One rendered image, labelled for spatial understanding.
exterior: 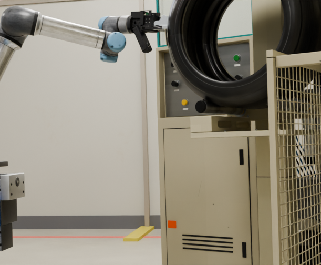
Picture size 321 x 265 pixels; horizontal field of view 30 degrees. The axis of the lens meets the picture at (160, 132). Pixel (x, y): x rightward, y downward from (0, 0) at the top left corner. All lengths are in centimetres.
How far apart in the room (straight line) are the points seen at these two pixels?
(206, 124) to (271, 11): 60
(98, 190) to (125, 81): 102
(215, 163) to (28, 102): 309
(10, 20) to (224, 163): 124
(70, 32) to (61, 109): 329
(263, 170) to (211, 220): 60
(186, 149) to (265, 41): 80
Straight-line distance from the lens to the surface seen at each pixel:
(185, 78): 221
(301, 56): 153
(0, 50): 245
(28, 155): 572
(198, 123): 218
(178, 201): 306
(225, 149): 292
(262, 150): 248
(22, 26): 234
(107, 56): 248
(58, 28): 235
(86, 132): 552
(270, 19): 250
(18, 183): 225
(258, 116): 246
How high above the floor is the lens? 77
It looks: 1 degrees up
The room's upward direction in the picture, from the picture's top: 2 degrees counter-clockwise
